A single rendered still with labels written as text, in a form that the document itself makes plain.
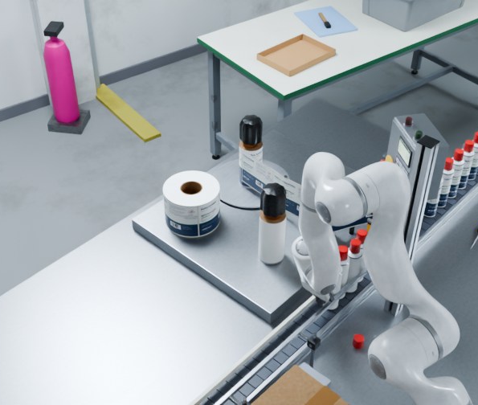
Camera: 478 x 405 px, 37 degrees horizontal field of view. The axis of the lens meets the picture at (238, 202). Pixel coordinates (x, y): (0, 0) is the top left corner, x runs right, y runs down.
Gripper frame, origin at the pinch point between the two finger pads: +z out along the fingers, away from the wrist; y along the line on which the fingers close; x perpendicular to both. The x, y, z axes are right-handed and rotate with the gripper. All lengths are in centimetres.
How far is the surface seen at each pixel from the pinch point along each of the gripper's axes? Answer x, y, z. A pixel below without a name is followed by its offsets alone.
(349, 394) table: 18.5, -23.2, 5.3
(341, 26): -164, 123, 74
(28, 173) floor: -1, 237, 101
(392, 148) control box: -40, -2, -33
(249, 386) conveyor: 36.2, -2.5, -6.4
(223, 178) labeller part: -25, 69, 14
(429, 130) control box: -45, -10, -40
